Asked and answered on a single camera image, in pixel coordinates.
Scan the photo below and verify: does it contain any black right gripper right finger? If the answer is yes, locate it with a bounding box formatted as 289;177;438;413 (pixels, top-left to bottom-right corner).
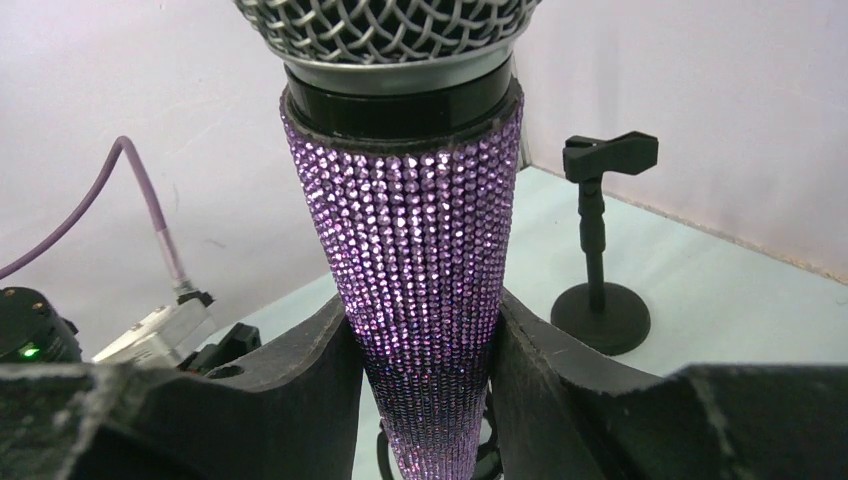
492;292;847;479

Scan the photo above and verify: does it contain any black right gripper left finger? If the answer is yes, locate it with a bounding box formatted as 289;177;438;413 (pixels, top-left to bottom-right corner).
1;298;363;479

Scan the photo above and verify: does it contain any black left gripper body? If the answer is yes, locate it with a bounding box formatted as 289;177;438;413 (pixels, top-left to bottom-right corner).
176;322;262;375

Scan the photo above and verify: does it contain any purple glitter microphone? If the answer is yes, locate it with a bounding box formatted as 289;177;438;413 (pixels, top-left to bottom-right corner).
236;1;536;479

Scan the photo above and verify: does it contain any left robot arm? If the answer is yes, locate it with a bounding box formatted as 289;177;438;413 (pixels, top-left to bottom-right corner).
1;287;262;375

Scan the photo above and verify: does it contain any black round-base mic stand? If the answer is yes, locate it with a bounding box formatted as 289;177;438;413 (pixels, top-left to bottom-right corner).
550;131;659;356

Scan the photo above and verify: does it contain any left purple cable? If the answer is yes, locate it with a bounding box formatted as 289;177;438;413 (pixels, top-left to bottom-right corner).
0;135;217;309

